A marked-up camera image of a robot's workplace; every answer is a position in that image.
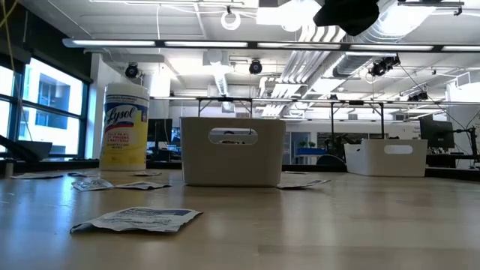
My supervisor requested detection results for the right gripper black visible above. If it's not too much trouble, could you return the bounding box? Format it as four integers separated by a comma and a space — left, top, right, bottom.
313, 0, 380, 38

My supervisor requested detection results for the black ceiling spotlight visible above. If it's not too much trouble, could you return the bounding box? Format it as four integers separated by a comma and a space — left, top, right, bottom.
407, 91, 429, 103
368, 55, 401, 78
248, 58, 263, 76
124, 62, 140, 80

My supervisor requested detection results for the blue bench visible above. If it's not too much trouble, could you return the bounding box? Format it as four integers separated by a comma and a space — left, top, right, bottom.
295, 146, 328, 157

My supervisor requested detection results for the long LED light bar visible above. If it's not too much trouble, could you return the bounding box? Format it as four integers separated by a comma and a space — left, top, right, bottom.
61, 37, 480, 54

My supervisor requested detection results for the black computer monitor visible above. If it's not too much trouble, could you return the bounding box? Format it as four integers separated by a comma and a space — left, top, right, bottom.
418, 114, 456, 150
146, 118, 174, 144

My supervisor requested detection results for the white plastic bin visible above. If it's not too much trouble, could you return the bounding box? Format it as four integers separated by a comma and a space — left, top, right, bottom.
343, 138, 429, 178

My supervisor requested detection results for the light grey plastic bin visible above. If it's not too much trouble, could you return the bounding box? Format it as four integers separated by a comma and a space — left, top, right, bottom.
180, 116, 287, 188

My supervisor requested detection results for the yellow Lysol wipes canister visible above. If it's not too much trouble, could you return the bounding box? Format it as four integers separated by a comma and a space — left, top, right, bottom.
98, 82, 151, 172

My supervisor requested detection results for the white hanging ring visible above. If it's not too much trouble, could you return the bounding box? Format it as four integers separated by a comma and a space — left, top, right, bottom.
220, 10, 242, 32

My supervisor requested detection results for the black metal workstation frame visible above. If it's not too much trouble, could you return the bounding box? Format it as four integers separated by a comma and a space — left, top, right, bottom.
196, 96, 386, 140

